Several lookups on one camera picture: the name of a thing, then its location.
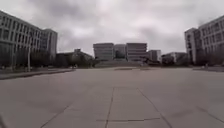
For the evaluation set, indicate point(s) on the wide grey stairway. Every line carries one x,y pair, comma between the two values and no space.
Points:
116,63

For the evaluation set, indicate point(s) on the pale pole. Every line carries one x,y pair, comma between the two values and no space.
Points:
29,56

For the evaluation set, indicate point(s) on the tall grey building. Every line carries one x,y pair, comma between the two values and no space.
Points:
210,36

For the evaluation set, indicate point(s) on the large grey gridded-window building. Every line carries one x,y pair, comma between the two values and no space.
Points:
16,33

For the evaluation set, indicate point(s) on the twin-block grey building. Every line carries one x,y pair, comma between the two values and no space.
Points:
133,51

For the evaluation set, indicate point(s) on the row of dark trees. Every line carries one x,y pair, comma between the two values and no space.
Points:
40,60
213,59

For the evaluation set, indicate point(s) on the grey paved plaza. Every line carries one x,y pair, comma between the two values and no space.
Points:
126,96

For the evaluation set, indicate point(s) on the low dark building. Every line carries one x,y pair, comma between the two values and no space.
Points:
76,54

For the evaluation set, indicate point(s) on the low pale building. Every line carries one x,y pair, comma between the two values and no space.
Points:
173,57

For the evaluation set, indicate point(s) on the small grey building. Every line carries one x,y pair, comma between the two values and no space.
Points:
154,55

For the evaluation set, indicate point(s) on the dark raised kerb strip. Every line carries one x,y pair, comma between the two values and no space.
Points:
33,73

